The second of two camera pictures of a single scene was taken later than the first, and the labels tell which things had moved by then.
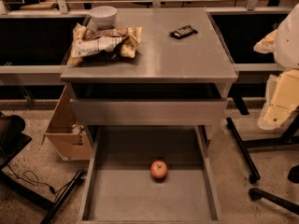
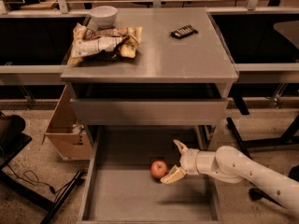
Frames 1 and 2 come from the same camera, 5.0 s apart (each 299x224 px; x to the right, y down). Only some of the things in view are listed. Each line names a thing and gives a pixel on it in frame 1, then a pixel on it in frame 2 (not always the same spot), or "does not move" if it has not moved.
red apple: x=159 y=170 does not move
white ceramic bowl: x=104 y=15 does not move
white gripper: x=289 y=44 → x=190 y=161
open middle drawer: x=118 y=186 does not move
